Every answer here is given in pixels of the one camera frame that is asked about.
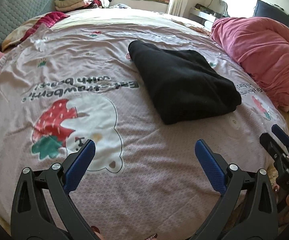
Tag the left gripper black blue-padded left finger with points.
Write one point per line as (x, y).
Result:
(31, 218)

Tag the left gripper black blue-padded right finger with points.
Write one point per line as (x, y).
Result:
(246, 208)

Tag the black sweater with orange cuffs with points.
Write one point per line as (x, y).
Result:
(181, 83)

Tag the operator hand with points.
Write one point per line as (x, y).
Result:
(97, 232)

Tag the pink crumpled duvet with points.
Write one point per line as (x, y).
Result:
(260, 46)

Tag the black monitor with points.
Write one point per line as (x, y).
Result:
(263, 9)

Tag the pink strawberry print bedsheet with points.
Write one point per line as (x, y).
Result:
(75, 81)

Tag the grey side desk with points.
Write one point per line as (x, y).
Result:
(207, 16)

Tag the red and cream blanket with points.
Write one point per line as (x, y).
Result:
(28, 28)

